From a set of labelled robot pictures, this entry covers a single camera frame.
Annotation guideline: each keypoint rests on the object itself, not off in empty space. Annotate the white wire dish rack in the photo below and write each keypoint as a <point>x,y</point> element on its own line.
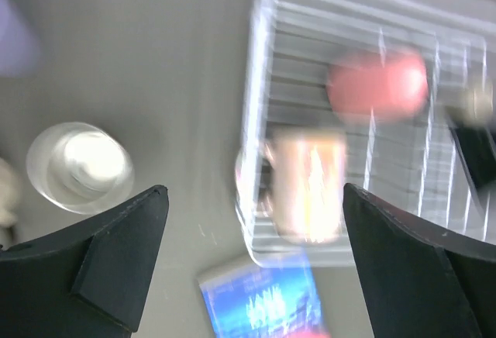
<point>411,163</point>

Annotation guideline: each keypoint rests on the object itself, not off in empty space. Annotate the small grey-beige cup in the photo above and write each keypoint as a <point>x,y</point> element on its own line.
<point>477,103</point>

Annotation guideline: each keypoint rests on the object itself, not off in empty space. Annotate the lilac cup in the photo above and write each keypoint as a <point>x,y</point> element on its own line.
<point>20,46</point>

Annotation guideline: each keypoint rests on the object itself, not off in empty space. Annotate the Jane Eyre book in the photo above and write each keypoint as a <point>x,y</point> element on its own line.
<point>244,299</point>

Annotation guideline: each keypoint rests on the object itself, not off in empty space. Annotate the cream mug black handle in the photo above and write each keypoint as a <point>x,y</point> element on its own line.
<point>10,194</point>

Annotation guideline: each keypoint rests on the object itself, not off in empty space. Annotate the cream and brown cup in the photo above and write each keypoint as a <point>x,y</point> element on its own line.
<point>80,168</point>

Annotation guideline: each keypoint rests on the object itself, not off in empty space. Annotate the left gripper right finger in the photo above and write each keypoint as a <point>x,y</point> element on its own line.
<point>418,279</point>

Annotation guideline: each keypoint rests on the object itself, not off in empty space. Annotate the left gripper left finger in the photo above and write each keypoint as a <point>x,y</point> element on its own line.
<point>90,279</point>

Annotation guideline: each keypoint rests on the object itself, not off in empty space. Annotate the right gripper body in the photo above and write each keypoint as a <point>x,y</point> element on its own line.
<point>475,144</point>

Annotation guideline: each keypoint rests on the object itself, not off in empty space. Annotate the pink mug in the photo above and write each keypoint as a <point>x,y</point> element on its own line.
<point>295,178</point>

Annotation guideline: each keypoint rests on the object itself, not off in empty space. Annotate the salmon pink cup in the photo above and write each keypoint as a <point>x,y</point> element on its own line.
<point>388,87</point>

